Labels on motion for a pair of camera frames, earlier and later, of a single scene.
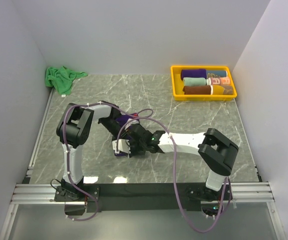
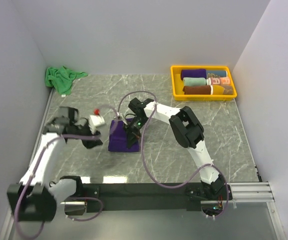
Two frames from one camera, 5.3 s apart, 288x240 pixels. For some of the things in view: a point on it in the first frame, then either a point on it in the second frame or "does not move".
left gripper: x=114 y=137 to x=90 y=143
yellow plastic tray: x=178 y=84 does not move
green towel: x=62 y=79 does not move
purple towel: x=121 y=121 to x=117 y=138
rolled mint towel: x=194 y=81 does not move
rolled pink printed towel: x=224 y=81 does not move
